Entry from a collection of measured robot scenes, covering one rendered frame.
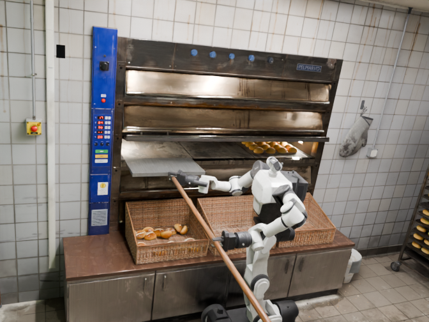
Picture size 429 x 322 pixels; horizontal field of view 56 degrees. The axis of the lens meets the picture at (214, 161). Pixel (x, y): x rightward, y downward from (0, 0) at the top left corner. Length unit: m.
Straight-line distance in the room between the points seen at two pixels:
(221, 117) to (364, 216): 2.09
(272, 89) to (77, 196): 1.77
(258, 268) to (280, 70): 1.61
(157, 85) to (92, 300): 1.59
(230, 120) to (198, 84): 0.42
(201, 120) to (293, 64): 0.91
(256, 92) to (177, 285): 1.64
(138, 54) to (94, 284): 1.63
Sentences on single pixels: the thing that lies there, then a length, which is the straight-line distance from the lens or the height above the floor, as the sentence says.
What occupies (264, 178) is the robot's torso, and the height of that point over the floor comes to 1.39.
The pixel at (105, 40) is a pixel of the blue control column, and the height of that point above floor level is 2.07.
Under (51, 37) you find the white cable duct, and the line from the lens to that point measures 2.93.
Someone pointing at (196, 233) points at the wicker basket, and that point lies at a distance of 3.34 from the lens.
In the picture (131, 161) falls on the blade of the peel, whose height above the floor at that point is 1.18.
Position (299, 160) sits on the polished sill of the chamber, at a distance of 3.82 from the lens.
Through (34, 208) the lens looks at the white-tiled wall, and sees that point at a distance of 3.29.
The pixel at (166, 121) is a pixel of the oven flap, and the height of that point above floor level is 1.51.
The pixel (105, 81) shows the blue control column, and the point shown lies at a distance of 2.97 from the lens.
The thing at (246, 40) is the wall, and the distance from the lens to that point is 3.27.
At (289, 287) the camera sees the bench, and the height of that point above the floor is 0.21.
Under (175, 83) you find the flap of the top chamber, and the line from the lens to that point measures 3.12.
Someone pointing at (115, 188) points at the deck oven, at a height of 0.96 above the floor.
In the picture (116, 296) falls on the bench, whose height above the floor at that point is 0.37.
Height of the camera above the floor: 2.31
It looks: 19 degrees down
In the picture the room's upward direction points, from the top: 8 degrees clockwise
